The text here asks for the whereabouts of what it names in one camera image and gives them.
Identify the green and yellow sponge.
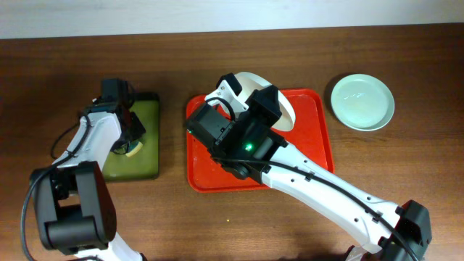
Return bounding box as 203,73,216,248
125,141,143,157

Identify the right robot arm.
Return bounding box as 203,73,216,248
186,72,432,260

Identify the black tray with green liquid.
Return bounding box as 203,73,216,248
102,92,160,182

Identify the cream white plate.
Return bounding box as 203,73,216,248
231,72,296,132

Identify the red plastic tray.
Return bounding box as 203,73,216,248
186,88,334,193

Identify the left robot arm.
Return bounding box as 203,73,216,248
25,78,146,260

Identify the mint green plate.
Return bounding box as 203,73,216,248
330,74,395,132

